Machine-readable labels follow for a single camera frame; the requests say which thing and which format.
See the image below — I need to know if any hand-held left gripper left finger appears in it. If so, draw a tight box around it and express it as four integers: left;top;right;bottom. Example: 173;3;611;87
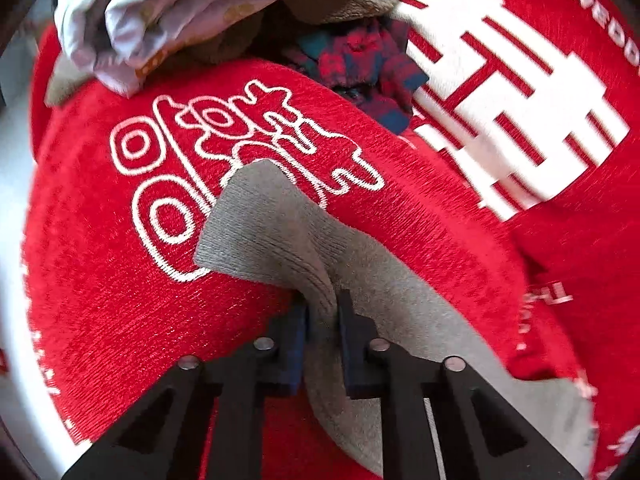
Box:
62;299;309;480

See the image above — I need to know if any red blue plaid cloth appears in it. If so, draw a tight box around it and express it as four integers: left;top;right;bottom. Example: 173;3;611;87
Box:
280;16;431;136

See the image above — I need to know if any red printed blanket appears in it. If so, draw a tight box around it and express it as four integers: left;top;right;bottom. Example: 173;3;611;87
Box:
20;0;640;480

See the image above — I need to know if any white lilac printed cloth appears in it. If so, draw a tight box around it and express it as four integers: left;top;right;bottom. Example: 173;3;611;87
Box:
55;0;363;98

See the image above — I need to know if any grey small cloth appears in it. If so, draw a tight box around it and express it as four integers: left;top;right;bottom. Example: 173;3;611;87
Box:
194;159;598;478

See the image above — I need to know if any brown fleece cloth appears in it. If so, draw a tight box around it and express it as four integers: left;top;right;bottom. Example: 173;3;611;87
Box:
192;0;423;63

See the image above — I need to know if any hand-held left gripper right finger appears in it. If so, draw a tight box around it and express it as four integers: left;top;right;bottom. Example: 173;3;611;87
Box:
336;289;586;480

